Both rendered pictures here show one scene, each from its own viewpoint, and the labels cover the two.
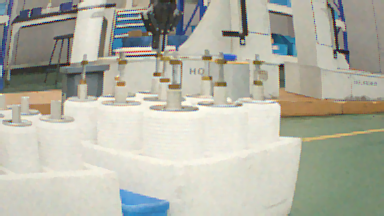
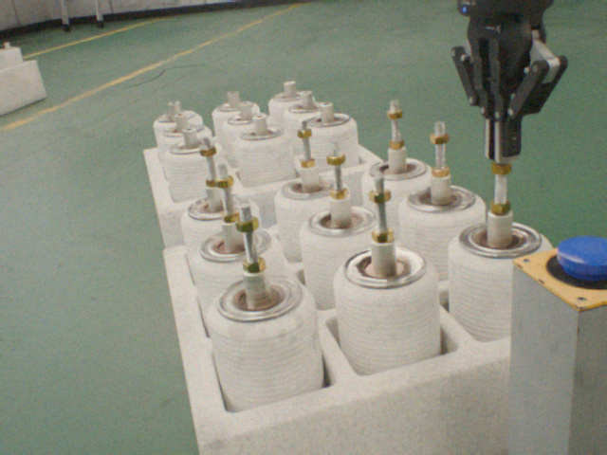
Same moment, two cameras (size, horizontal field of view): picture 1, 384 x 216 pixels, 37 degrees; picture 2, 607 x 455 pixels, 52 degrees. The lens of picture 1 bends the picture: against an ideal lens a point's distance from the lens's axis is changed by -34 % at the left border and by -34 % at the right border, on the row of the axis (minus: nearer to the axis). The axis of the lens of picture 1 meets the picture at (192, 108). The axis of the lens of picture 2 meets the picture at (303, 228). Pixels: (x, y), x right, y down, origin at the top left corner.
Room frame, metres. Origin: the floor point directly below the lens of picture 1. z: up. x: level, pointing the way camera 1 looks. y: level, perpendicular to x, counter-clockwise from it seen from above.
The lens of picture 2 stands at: (1.79, -0.46, 0.52)
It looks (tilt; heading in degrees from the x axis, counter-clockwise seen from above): 24 degrees down; 129
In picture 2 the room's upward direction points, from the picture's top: 7 degrees counter-clockwise
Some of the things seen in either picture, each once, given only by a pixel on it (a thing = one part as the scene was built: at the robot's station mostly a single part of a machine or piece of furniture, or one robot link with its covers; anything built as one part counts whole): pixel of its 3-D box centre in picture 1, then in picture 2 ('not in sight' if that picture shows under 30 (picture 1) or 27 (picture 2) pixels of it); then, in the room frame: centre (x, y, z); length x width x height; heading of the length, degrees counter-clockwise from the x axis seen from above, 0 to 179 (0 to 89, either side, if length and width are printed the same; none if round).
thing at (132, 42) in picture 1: (151, 57); not in sight; (6.25, 0.32, 0.19); 0.50 x 0.41 x 0.37; 26
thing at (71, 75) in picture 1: (80, 120); not in sight; (1.97, 0.30, 0.15); 0.15 x 0.15 x 0.30; 21
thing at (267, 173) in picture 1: (164, 187); (354, 345); (1.44, 0.05, 0.09); 0.39 x 0.39 x 0.18; 52
